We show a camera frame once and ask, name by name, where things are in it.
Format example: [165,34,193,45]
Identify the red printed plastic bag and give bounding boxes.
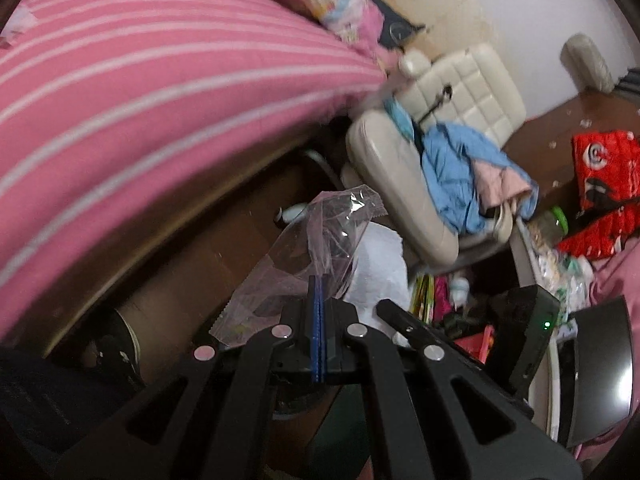
[570,130,640,212]
[557,207,640,262]

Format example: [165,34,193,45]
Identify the pink cloth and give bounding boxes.
[575,238,640,461]

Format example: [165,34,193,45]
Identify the black cable on chair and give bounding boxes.
[415,87,454,124]

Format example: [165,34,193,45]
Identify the green plastic item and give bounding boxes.
[530,207,572,247]

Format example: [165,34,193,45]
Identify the red toy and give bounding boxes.
[454,324,497,363]

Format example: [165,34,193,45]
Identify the white tissue paper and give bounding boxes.
[345,222,414,334]

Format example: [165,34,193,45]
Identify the clear pinkish plastic wrapper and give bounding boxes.
[210,185,387,349]

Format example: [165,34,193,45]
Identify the black glossy panel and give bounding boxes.
[557,296,634,449]

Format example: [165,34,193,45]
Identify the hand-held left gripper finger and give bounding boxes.
[55,275,321,480]
[320,276,583,480]

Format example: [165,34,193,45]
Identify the colourful books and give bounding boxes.
[409,272,452,322]

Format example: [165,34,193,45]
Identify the grey white cushion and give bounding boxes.
[560,32,617,94]

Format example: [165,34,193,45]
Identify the dark blue cloth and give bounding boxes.
[360,0,429,54]

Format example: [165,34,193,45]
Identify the pink clothing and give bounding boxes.
[472,159,534,212]

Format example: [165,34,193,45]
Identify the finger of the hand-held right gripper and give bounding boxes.
[377,300,454,347]

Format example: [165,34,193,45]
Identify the teal cloth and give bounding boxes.
[383,97,419,139]

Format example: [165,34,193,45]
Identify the blue clothing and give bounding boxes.
[419,122,540,237]

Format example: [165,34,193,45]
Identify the white padded chair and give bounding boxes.
[340,42,529,269]

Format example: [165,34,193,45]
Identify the bed with pink striped sheet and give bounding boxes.
[0,0,389,357]

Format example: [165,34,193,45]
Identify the white green printed pack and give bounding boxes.
[534,249,594,322]

